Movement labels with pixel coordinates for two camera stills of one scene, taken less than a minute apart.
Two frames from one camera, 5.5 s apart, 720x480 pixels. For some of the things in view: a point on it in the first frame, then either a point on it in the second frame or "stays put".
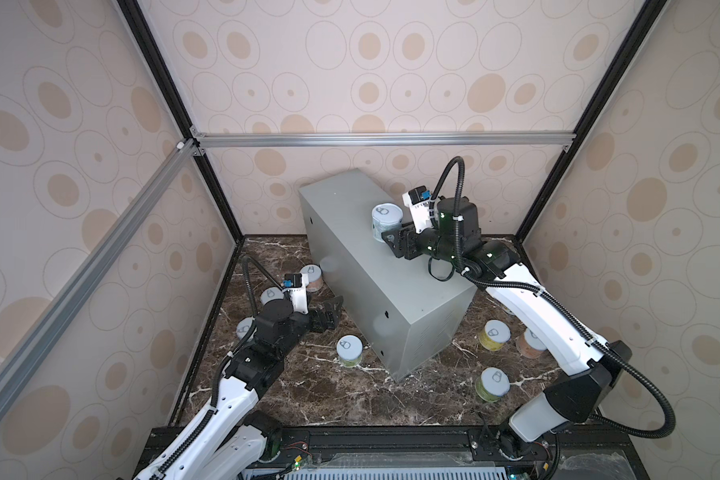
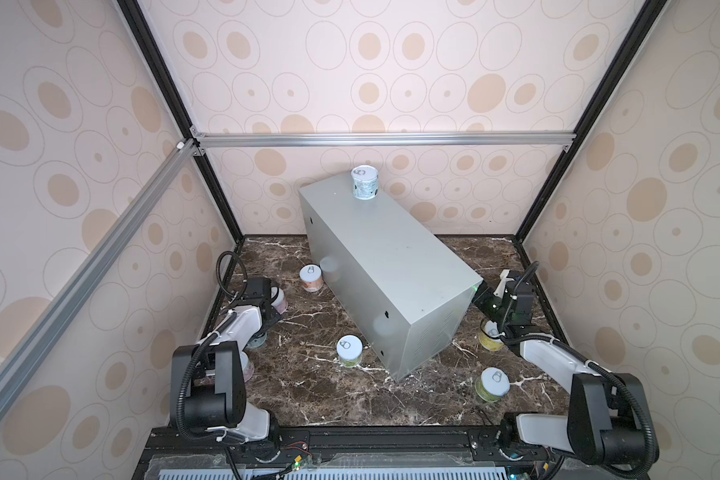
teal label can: [385, 216] → [365, 182]
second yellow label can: [495, 335] stays put
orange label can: [315, 277] stays put
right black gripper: [404, 237] → [481, 303]
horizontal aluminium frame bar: [383, 138] stays put
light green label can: [349, 349] stays put
